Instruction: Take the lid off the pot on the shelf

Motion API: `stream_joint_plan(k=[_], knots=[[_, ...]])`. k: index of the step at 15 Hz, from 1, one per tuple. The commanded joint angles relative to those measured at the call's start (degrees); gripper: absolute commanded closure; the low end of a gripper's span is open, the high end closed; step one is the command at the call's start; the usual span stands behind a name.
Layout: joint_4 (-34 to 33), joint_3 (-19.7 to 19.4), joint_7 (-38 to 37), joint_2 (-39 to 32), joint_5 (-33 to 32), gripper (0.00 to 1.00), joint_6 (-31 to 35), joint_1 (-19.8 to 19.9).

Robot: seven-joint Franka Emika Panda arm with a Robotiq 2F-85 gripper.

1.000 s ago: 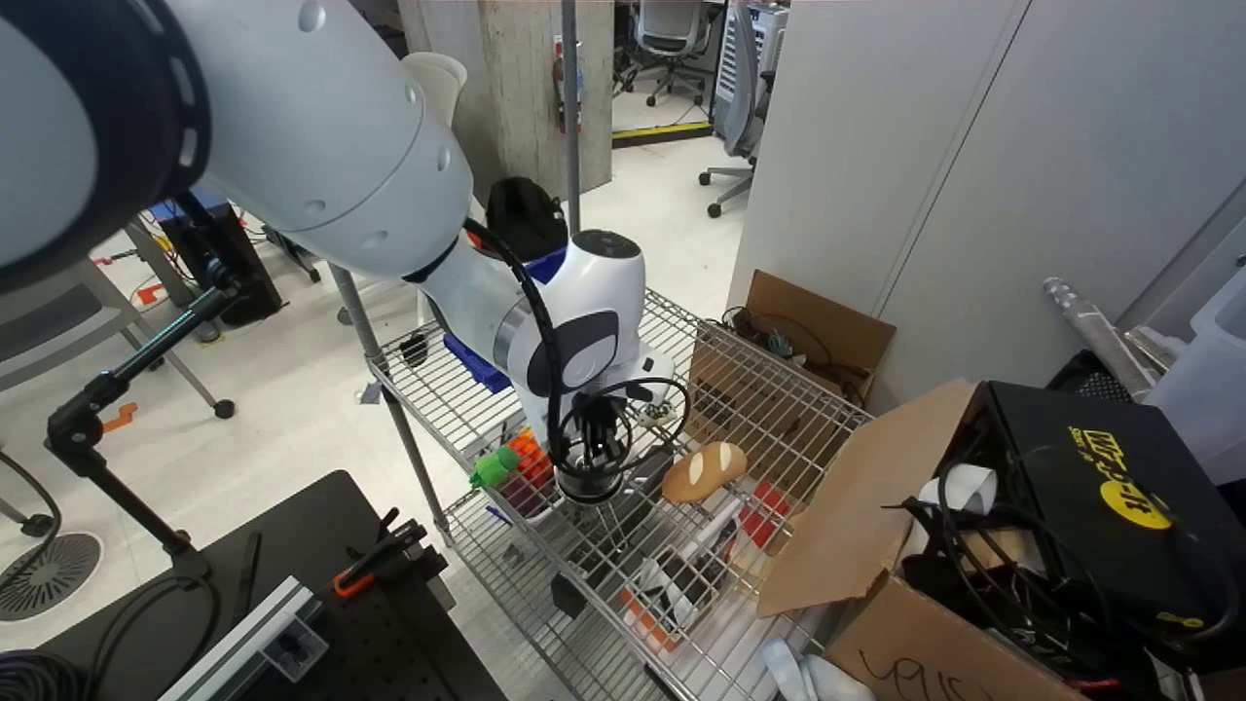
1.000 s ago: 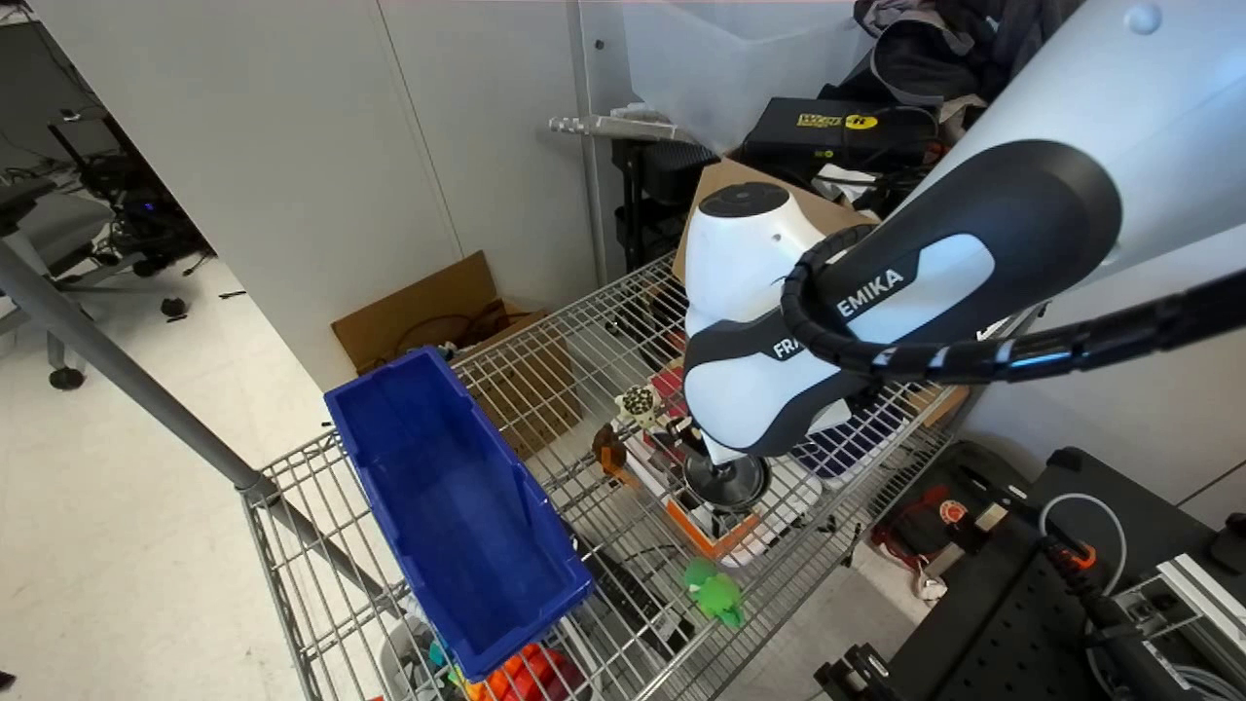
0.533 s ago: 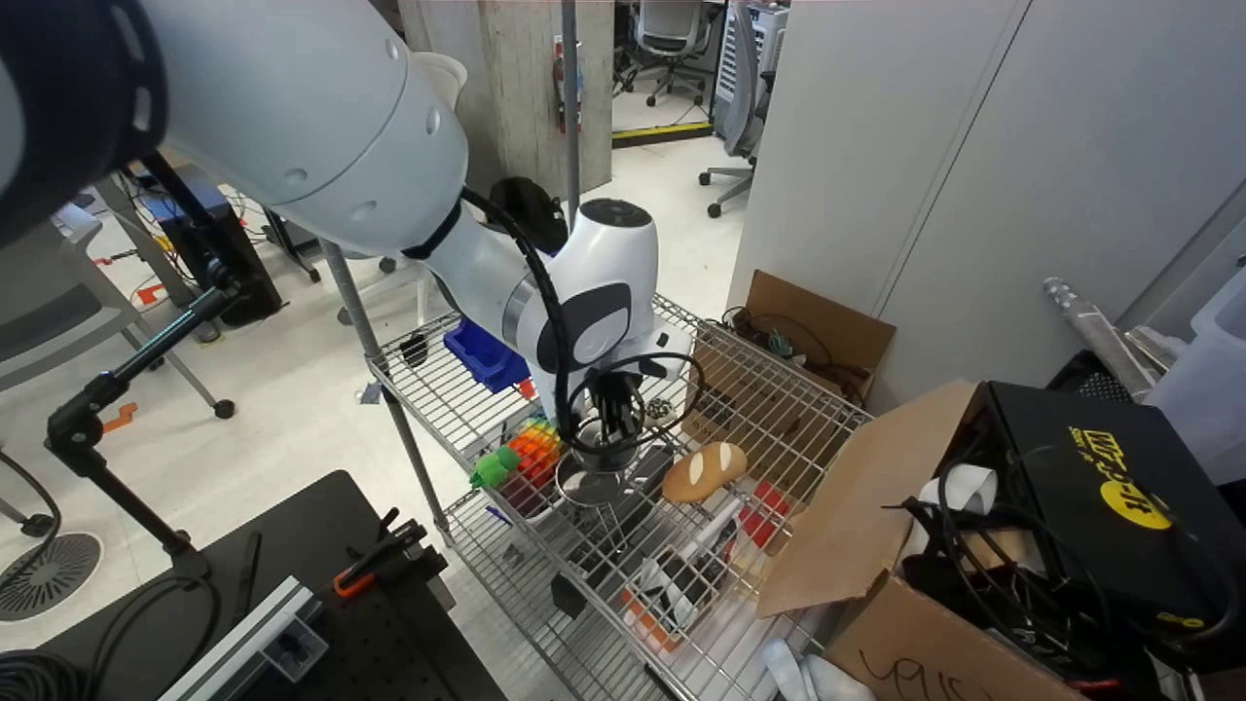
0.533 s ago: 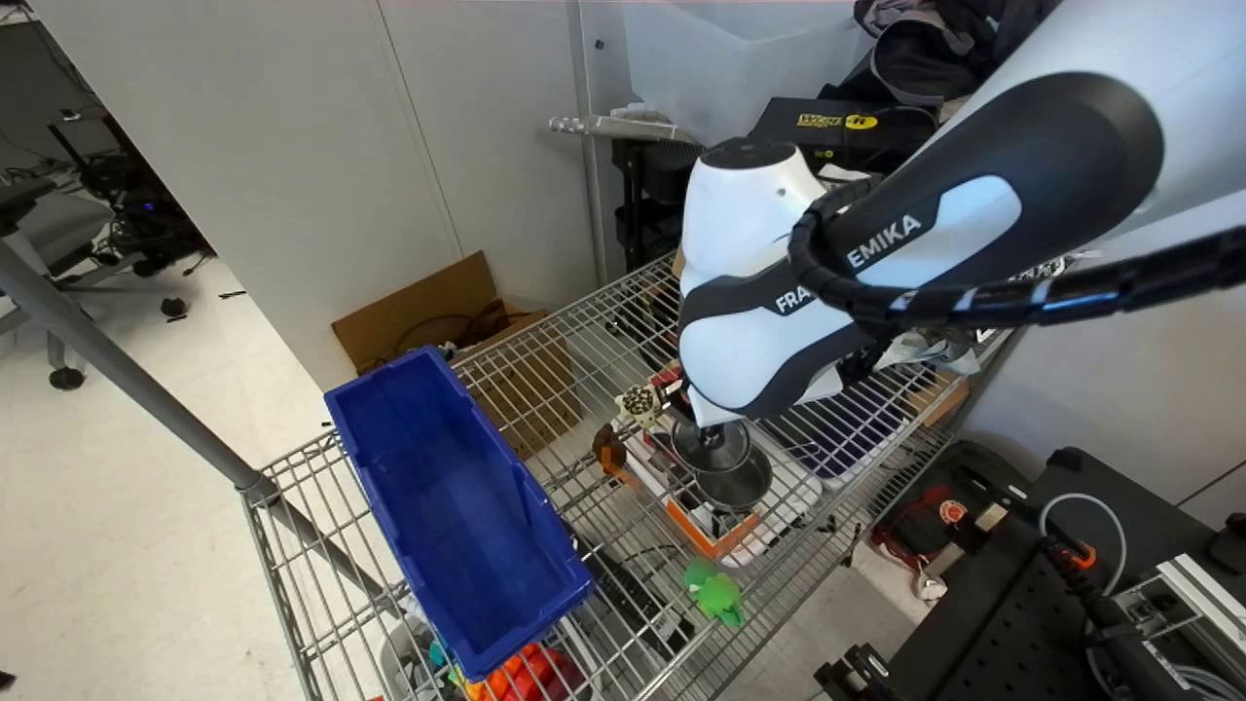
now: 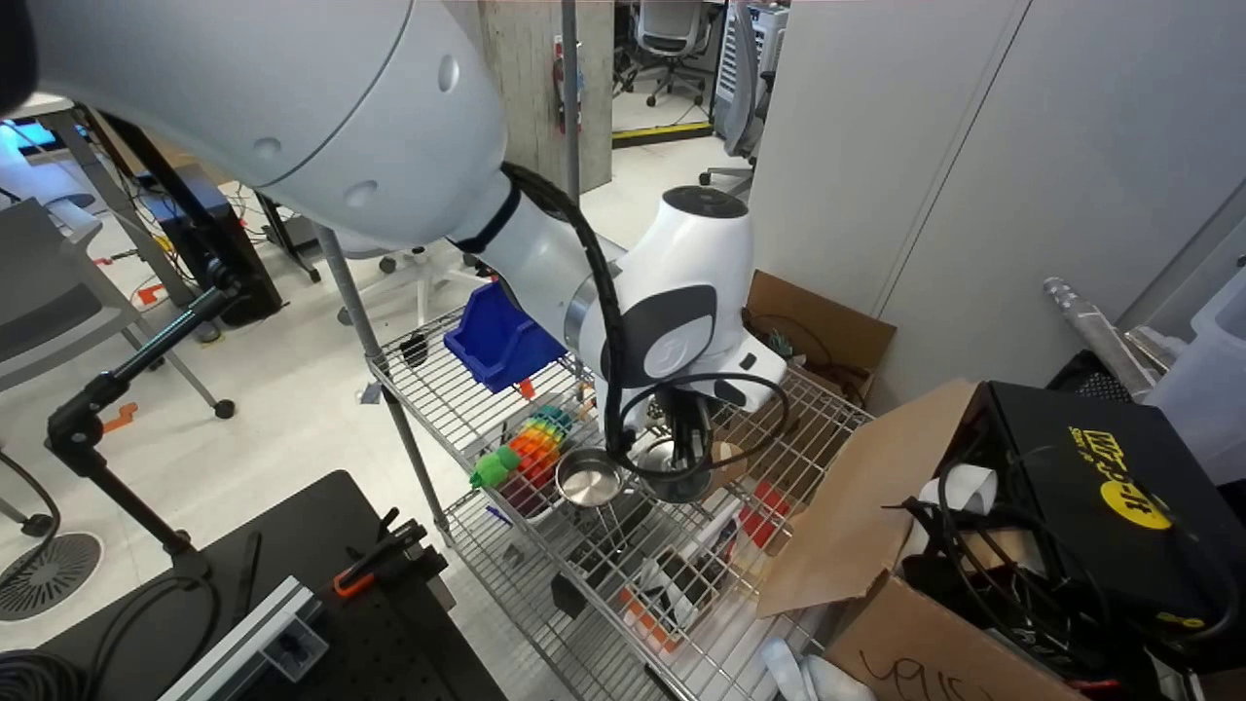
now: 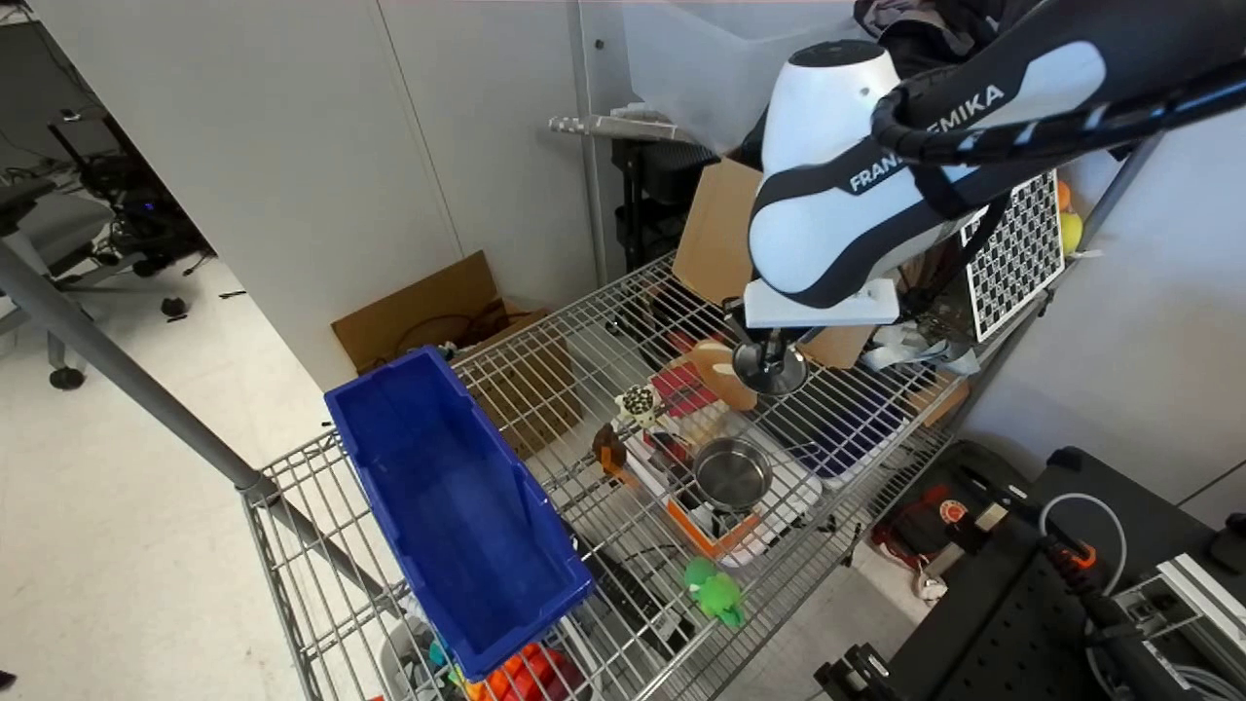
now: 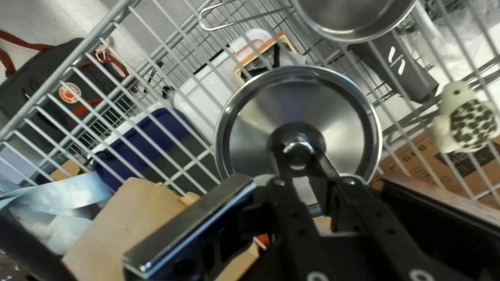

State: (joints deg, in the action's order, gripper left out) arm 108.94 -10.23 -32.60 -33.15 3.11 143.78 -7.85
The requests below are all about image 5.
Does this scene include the metal pole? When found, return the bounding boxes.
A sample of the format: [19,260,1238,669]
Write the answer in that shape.
[555,0,589,205]

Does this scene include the black round floor base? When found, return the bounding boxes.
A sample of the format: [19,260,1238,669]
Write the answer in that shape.
[0,445,105,625]

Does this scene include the orange black clamp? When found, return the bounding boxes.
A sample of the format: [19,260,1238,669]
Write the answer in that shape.
[327,505,446,604]

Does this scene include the aluminium profile rail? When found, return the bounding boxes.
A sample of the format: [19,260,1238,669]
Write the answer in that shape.
[156,571,333,701]

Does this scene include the computer monitor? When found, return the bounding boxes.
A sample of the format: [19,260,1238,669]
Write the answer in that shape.
[0,112,61,159]

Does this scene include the steel pot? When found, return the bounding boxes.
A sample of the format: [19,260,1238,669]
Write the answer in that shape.
[554,445,632,514]

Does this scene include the leaning aluminium profiles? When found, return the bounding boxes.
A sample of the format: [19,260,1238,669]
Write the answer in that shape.
[1042,268,1171,395]

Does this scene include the black equipment stand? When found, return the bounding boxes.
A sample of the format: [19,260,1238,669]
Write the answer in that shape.
[95,110,327,326]

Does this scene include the grey mesh office chair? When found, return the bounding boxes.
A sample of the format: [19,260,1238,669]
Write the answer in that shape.
[710,0,796,168]

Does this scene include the blue plastic bin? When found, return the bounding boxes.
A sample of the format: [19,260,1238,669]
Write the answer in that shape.
[440,278,571,396]

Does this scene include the rainbow stacking toy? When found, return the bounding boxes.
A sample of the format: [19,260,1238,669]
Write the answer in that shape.
[501,401,585,491]

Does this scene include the brown cardboard box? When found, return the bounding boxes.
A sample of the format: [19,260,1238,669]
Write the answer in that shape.
[740,268,899,405]

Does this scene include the large open cardboard box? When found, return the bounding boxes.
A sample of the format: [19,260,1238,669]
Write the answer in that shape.
[757,377,988,621]

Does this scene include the green toy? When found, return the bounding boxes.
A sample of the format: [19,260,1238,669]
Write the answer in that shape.
[466,445,522,496]

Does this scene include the translucent plastic bin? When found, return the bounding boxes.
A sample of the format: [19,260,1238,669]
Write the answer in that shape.
[1140,264,1246,491]

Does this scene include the black bag with yellow logo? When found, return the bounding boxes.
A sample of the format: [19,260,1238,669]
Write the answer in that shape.
[907,375,1246,656]

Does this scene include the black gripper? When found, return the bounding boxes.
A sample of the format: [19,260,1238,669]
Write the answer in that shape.
[651,384,719,505]

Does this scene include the white wire shelf rack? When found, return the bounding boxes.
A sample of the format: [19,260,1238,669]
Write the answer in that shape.
[317,226,877,701]

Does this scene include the black camera stand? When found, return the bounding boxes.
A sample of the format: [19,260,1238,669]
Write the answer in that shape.
[44,286,247,588]

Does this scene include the white mesh office chair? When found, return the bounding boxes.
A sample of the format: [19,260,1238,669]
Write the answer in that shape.
[614,0,718,110]

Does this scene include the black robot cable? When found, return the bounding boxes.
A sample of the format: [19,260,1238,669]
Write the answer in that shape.
[498,159,789,479]

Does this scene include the cardboard box with handwriting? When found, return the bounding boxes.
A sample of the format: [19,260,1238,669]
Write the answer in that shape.
[823,569,1085,701]

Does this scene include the black cable bundle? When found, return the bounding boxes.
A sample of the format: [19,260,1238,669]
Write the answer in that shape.
[899,464,1171,686]

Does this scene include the black perforated table board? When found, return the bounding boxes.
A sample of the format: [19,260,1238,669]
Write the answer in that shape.
[0,466,510,701]

